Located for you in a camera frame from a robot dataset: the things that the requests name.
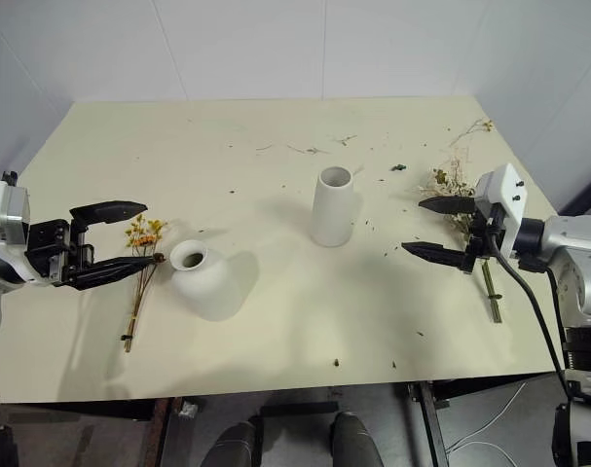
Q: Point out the tall white ceramic vase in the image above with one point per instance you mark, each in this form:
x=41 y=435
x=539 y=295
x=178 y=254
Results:
x=331 y=214

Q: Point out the dark rounded shape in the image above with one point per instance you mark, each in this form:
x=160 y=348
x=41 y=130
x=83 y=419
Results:
x=352 y=440
x=234 y=445

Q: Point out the crumpled grey paper scrap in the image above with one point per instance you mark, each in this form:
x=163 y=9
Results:
x=188 y=410

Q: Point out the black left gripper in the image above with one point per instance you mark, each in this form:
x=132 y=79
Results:
x=44 y=243

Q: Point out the loose dried yellow twig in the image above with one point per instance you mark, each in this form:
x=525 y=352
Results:
x=480 y=125

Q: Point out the thin dried stem scrap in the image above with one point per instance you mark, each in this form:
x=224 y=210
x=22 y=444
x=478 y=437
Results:
x=308 y=150
x=344 y=140

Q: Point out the black metal table leg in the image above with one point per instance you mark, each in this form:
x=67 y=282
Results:
x=429 y=423

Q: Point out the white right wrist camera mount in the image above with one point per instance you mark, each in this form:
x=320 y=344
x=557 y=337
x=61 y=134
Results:
x=506 y=194

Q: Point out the small green plant scrap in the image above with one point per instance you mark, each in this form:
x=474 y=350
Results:
x=398 y=168

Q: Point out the yellow orange dried flower bunch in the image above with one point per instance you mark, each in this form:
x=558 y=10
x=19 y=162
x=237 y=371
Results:
x=146 y=236

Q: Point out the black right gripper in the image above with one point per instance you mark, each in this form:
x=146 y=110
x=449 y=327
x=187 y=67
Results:
x=480 y=233

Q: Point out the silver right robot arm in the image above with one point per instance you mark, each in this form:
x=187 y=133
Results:
x=577 y=243

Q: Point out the beige dried flower bunch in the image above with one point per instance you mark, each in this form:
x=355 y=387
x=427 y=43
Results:
x=453 y=182

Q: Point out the round white ceramic vase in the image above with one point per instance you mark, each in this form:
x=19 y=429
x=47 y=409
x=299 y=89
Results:
x=205 y=287

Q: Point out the rusty brown metal bar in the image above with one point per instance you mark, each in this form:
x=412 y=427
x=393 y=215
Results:
x=159 y=433

